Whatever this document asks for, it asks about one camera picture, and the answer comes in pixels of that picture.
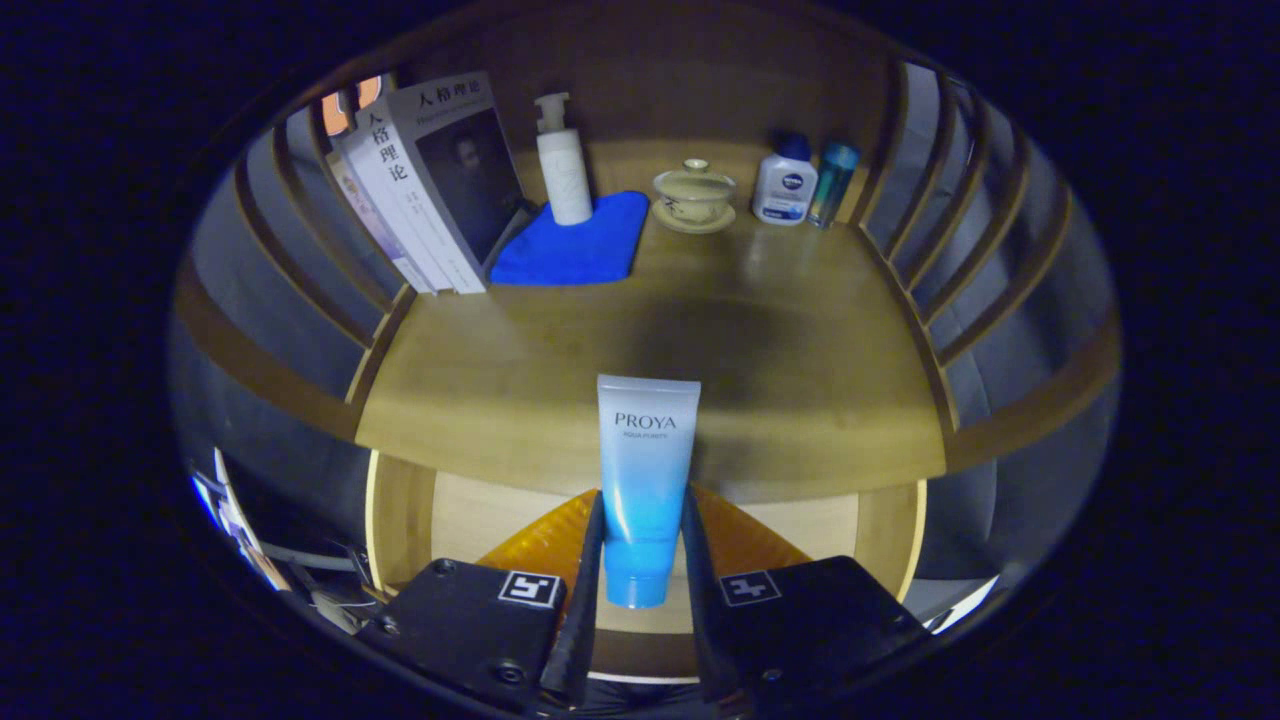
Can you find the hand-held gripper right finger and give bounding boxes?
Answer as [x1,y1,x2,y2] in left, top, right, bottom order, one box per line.
[683,486,931,716]

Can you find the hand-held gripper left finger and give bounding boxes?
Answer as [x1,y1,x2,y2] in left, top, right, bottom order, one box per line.
[358,488,608,716]

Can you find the wooden drawer with black knob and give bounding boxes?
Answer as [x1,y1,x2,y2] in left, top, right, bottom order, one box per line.
[365,450,928,683]

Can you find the blue and white tube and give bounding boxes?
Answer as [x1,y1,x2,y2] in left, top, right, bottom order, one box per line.
[597,374,703,609]

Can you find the wooden countertop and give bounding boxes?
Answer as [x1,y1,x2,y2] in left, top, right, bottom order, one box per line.
[355,138,949,503]

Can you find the wooden cabinet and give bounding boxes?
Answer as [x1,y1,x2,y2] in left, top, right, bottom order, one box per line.
[170,20,1121,501]

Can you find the white flat board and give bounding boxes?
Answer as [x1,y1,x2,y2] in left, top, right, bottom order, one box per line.
[925,575,1001,636]

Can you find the white object with blue edge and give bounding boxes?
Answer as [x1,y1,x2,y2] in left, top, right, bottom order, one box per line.
[190,447,291,593]

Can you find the blue folded cloth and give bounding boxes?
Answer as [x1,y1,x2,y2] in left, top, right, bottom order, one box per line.
[488,190,651,287]

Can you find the plain white book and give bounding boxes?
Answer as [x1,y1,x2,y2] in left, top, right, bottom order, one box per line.
[335,150,441,295]

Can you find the lidded ceramic tea bowl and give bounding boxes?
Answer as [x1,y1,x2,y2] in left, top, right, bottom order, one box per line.
[652,158,738,235]

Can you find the white pump bottle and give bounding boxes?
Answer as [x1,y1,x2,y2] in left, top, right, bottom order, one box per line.
[533,92,595,227]

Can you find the white lotion bottle blue cap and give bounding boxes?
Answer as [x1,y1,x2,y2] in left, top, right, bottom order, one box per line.
[751,133,819,227]

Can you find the white book with dark cover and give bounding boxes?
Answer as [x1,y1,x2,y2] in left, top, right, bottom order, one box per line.
[345,72,536,296]

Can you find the teal slim bottle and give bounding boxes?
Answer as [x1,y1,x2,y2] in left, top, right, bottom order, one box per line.
[806,141,861,230]

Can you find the pale purple book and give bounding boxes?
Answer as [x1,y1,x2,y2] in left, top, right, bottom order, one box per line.
[325,150,416,293]

